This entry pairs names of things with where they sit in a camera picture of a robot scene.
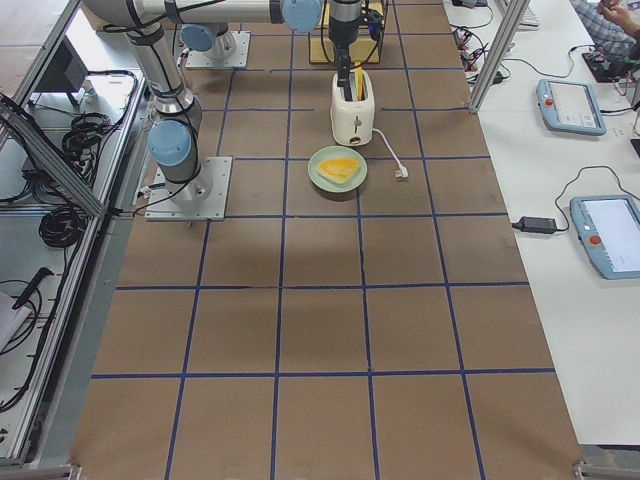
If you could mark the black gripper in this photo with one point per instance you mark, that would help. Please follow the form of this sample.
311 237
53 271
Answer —
342 34

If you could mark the cream white toaster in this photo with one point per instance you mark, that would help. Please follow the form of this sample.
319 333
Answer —
352 121

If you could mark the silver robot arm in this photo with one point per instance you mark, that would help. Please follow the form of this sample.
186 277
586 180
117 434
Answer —
142 22
189 31

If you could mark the yellow toast in toaster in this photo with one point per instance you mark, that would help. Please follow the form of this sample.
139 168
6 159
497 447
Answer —
359 84

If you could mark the light green plate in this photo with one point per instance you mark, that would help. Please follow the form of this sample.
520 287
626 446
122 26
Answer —
336 152

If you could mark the yellow toast on plate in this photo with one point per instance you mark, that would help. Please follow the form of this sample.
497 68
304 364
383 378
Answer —
338 170

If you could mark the upper blue teach pendant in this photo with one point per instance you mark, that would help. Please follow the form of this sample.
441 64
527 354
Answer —
570 107

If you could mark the blue teach pendant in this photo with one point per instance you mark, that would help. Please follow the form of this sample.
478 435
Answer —
608 229
570 107

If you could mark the black power adapter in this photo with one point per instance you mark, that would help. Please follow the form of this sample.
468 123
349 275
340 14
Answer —
537 225

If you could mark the black electronics board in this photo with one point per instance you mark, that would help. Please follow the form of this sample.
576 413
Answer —
609 68

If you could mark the person in plaid shirt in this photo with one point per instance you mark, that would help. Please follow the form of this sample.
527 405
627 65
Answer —
610 24

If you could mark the black monitor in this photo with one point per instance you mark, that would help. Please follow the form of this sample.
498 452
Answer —
65 73

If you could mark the lower blue teach pendant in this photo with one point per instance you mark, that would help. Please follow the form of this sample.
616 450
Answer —
608 229

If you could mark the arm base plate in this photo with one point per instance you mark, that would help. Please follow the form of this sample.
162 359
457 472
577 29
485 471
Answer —
204 198
216 52

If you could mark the aluminium frame post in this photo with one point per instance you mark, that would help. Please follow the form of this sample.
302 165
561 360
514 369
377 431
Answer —
498 49

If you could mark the aluminium frame rail left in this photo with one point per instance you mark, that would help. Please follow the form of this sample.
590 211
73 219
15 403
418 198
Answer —
43 154

